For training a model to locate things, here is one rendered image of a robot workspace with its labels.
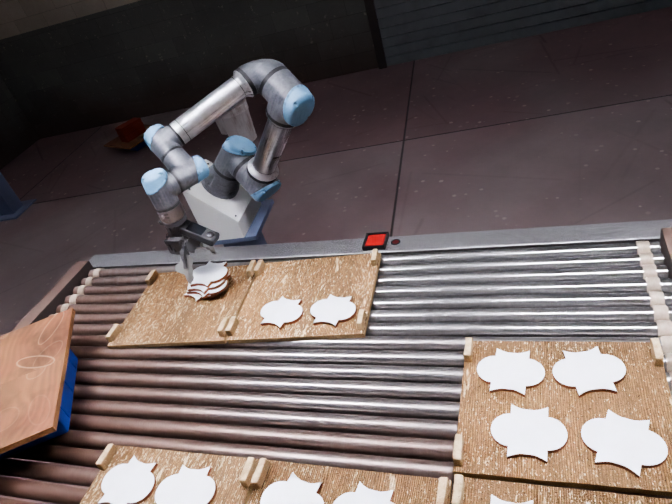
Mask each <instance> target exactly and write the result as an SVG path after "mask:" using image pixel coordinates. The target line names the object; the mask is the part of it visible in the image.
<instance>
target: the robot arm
mask: <svg viewBox="0 0 672 504"><path fill-rule="evenodd" d="M259 93H260V94H261V95H262V96H263V97H264V98H265V99H266V101H267V102H268V104H267V107H266V116H267V118H268V119H267V122H266V125H265V128H264V131H263V134H262V137H261V140H260V143H259V146H258V148H257V151H256V146H255V144H254V143H253V142H252V141H250V140H249V139H247V138H245V137H242V136H237V135H234V136H230V137H228V138H227V139H226V141H225V142H224V143H223V145H222V148H221V150H220V152H219V154H218V156H217V157H216V159H215V161H214V163H213V164H212V165H211V166H210V167H209V168H208V165H207V163H206V162H205V160H204V159H203V158H202V157H200V156H199V155H195V156H192V157H190V156H189V155H188V154H187V152H186V151H185V150H184V149H183V148H182V146H184V145H185V144H186V143H187V142H189V141H190V140H191V139H193V138H194V137H195V136H197V135H198V134H199V133H201V132H202V131H203V130H205V129H206V128H207V127H209V126H210V125H211V124H212V123H214V122H215V121H216V120H218V119H219V118H220V117H222V116H223V115H224V114H226V113H227V112H228V111H230V110H231V109H232V108H234V107H235V106H236V105H237V104H239V103H240V102H241V101H243V100H244V99H245V98H247V97H254V96H255V95H256V94H259ZM314 105H315V100H314V97H313V95H312V94H311V92H310V91H309V89H308V88H307V87H306V86H304V85H303V84H302V83H301V82H300V81H299V80H298V79H297V78H296V77H295V76H294V75H293V74H292V73H291V72H290V71H289V70H288V69H287V67H286V66H285V65H284V64H283V63H281V62H279V61H277V60H274V59H258V60H253V61H250V62H248V63H245V64H243V65H241V66H240V67H239V68H237V69H236V70H235V71H233V76H232V77H231V78H230V79H228V80H227V81H226V82H224V83H223V84H222V85H220V86H219V87H218V88H216V89H215V90H214V91H212V92H211V93H210V94H208V95H207V96H206V97H204V98H203V99H202V100H200V101H199V102H198V103H196V104H195V105H194V106H192V107H191V108H190V109H188V110H187V111H186V112H184V113H183V114H182V115H180V116H179V117H178V118H176V119H175V120H174V121H172V122H171V123H170V124H168V125H167V126H166V127H164V126H162V125H161V124H155V125H154V126H151V127H149V128H148V129H147V130H146V132H145V133H144V142H145V143H146V144H147V146H148V147H149V148H150V150H151V151H152V152H153V153H154V154H155V155H156V156H157V157H158V158H159V159H160V161H161V162H162V163H163V164H164V165H165V166H166V168H167V169H168V171H165V170H164V169H162V168H156V169H153V170H150V171H148V172H147V173H145V174H144V175H143V176H142V178H141V182H142V184H143V187H144V189H145V192H146V194H147V195H148V197H149V199H150V200H151V202H152V204H153V206H154V208H155V210H156V211H157V213H158V215H159V217H160V219H161V220H160V221H159V224H160V226H165V228H166V230H167V232H168V235H167V234H166V239H165V240H164V242H165V244H166V246H167V248H168V250H169V252H170V253H171V254H176V255H180V263H178V264H177V265H176V266H175V270H176V271H177V272H179V273H182V274H184V275H185V276H186V279H187V281H188V283H189V284H192V281H193V279H194V277H193V268H192V264H193V258H192V257H191V256H190V254H189V252H191V253H194V252H195V249H196V248H197V247H205V248H206V249H207V250H210V252H211V253H213V254H216V251H215V248H214V244H215V243H216V242H217V240H218V239H219V236H220V234H219V232H216V231H214V230H211V229H209V228H207V227H204V226H202V225H199V224H197V223H194V222H192V221H190V220H186V219H187V215H186V213H185V210H184V208H183V206H182V204H181V202H180V200H179V198H178V195H179V194H181V193H182V192H184V191H186V190H187V189H189V188H191V187H192V186H194V185H196V184H197V183H198V184H199V183H200V182H201V183H202V186H203V187H204V189H205V190H206V191H207V192H208V193H210V194H211V195H213V196H215V197H217V198H220V199H226V200H227V199H232V198H234V197H235V196H236V195H237V193H238V191H239V185H240V184H241V185H242V187H243V188H244V189H245V190H246V191H247V192H248V193H249V194H250V196H251V197H252V198H253V199H254V200H255V201H258V202H261V201H264V200H266V199H267V198H269V197H270V196H272V195H273V194H274V193H275V192H276V191H277V190H278V189H279V188H280V186H281V182H280V180H278V179H277V177H278V174H279V168H278V166H277V165H278V163H279V160H280V158H281V155H282V153H283V150H284V148H285V145H286V143H287V140H288V138H289V135H290V133H291V130H292V128H294V127H297V126H300V125H301V124H303V123H304V122H305V121H306V120H307V119H308V116H310V115H311V113H312V111H313V109H314ZM255 153H256V154H255ZM169 237H170V238H169ZM168 238H169V239H168ZM168 246H169V247H168Z"/></svg>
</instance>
